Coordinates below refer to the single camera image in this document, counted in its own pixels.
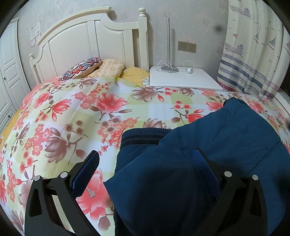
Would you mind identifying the slim grey desk lamp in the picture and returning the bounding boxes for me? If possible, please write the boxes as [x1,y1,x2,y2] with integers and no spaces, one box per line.
[161,17,179,73]

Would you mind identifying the yellow pillow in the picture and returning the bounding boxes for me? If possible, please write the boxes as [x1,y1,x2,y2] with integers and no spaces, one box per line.
[120,67,150,87]

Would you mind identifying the white wardrobe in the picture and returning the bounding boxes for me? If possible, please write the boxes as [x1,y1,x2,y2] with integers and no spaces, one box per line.
[0,18,30,131]

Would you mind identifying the yellow daisy bedsheet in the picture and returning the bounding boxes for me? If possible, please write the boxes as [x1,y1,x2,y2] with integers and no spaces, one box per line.
[0,109,22,148]

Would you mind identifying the floral bed quilt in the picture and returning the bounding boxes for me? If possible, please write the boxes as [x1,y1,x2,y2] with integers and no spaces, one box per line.
[1,78,289,235]

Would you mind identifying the navy blue puffer jacket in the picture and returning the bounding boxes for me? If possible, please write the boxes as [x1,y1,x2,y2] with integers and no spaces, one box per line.
[104,98,289,235]

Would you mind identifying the patterned sailboat curtain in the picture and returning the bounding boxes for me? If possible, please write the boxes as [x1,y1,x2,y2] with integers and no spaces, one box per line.
[217,0,289,98]

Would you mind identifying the white charger with cable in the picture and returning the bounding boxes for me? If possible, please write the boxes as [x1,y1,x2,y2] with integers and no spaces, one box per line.
[183,60,195,74]

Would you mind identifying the beige patterned pillow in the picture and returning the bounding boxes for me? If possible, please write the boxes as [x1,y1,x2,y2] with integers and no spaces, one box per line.
[86,59,125,78]

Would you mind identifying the paper notice on wall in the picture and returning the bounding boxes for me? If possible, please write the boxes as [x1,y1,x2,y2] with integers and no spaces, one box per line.
[30,21,41,47]

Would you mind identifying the white nightstand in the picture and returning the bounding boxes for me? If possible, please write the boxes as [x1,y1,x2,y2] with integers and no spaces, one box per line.
[149,66,223,90]

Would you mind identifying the gold wall socket plate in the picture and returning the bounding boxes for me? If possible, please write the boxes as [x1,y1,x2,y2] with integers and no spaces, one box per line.
[177,41,197,53]

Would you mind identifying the embroidered round cushion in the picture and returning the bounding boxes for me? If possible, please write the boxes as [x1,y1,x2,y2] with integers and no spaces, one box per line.
[61,57,102,81]

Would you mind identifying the white wooden headboard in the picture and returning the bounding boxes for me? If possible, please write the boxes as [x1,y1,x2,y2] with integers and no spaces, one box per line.
[29,6,149,84]

